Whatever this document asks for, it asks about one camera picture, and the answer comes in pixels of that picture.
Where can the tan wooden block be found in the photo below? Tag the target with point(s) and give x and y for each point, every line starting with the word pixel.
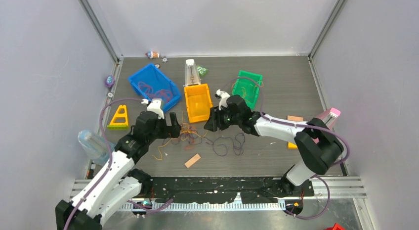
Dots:
pixel 192 160
pixel 295 118

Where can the clown figurine toy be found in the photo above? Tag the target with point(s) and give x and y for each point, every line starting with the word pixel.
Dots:
pixel 152 54

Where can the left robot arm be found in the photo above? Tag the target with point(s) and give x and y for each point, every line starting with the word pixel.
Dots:
pixel 118 181

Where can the blue plastic bin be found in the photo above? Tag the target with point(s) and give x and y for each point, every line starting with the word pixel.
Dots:
pixel 150 82

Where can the red object bottom edge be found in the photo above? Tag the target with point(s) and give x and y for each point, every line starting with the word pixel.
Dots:
pixel 336 226

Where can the green plastic bin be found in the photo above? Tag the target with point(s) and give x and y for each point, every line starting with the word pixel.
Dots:
pixel 247 89

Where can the yellow triangle block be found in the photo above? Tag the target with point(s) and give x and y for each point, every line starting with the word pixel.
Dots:
pixel 119 120
pixel 291 145

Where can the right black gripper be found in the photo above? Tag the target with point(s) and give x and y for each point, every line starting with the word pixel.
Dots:
pixel 216 119

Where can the clear blue plastic bag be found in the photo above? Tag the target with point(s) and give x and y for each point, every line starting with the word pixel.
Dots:
pixel 95 147

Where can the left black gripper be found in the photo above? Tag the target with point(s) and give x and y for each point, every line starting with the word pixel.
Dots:
pixel 169 131

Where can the tan wooden block right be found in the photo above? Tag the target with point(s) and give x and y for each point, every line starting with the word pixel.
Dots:
pixel 295 118

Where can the orange plastic bin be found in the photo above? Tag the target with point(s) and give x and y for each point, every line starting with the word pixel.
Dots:
pixel 198 102

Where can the yellow triangle block right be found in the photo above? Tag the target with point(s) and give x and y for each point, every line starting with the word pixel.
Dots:
pixel 291 145

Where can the pink metronome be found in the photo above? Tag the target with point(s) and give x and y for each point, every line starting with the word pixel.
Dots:
pixel 329 117

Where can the green owl toy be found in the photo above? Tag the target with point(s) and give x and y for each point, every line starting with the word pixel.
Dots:
pixel 202 70

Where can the white metronome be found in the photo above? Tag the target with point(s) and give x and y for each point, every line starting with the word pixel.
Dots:
pixel 192 76

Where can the purple lotus toy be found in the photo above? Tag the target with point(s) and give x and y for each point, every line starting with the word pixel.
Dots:
pixel 109 81

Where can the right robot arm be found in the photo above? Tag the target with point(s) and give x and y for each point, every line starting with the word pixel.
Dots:
pixel 319 148

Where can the yellow triangle block left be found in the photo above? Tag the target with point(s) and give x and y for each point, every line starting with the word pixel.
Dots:
pixel 119 120

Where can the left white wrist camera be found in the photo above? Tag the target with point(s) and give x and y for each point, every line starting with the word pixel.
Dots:
pixel 155 105

